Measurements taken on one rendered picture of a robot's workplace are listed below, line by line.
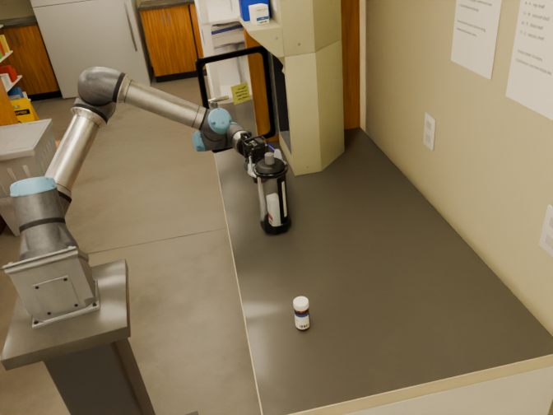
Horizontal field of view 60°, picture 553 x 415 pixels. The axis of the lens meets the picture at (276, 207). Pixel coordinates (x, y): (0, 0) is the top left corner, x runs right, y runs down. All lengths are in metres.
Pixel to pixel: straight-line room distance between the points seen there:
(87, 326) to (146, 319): 1.41
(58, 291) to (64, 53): 5.60
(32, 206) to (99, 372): 0.52
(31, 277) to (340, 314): 0.80
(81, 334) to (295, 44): 1.14
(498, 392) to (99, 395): 1.12
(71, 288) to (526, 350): 1.14
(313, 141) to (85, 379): 1.13
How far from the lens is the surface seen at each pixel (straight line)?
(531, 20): 1.26
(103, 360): 1.55
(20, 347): 1.47
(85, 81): 1.62
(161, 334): 2.71
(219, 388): 2.39
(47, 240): 1.39
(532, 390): 1.36
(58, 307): 1.46
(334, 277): 1.40
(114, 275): 1.58
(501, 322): 1.33
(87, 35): 6.77
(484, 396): 1.29
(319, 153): 1.91
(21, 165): 3.69
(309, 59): 1.78
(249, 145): 1.56
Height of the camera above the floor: 1.84
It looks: 31 degrees down
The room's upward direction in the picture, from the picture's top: 6 degrees counter-clockwise
